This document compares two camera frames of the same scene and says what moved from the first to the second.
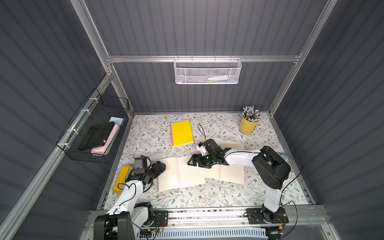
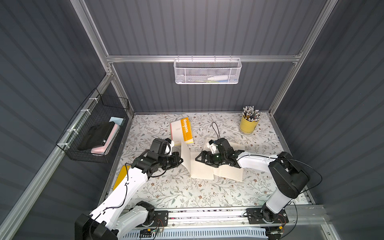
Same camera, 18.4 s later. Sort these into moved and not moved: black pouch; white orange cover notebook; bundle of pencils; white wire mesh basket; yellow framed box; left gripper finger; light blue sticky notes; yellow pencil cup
Moved: left gripper finger; white orange cover notebook
Not moved: black pouch; yellow framed box; yellow pencil cup; bundle of pencils; light blue sticky notes; white wire mesh basket
